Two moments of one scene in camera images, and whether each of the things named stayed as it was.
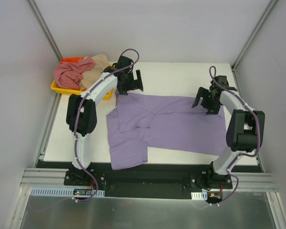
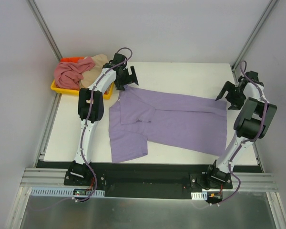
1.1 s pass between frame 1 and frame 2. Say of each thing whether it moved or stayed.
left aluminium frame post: stayed
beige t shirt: stayed
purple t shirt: moved
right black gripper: moved
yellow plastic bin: stayed
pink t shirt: stayed
